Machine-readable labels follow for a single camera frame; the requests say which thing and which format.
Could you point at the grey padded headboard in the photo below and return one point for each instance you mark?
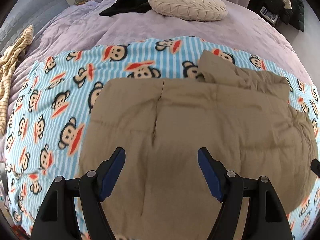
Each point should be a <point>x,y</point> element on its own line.
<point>37,12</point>

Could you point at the purple bedspread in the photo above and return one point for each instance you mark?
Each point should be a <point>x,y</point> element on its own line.
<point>150,27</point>

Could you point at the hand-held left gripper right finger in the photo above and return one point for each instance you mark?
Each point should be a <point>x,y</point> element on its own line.
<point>210,172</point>

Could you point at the monkey print striped blanket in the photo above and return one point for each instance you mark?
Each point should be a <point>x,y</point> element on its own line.
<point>62,100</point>

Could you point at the tan puffer jacket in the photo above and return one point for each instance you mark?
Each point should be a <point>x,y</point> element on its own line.
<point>187,120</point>

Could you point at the cream striped garment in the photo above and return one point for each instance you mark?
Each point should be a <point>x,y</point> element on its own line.
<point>12,62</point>

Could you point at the dark green puffer coat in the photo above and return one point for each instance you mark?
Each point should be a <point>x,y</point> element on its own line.
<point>297,10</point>

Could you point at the black cloth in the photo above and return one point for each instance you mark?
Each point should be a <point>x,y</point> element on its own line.
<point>127,2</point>

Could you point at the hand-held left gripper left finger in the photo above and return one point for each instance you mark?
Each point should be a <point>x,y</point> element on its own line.
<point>112,172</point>

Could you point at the white printed box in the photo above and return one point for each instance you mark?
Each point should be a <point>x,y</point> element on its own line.
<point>268,13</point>

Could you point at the round cream cushion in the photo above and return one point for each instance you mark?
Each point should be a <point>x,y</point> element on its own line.
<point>187,3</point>

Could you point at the dark hanging coats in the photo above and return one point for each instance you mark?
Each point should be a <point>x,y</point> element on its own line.
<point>272,2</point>

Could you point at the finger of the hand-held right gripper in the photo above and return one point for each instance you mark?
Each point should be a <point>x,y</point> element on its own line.
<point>316,167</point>

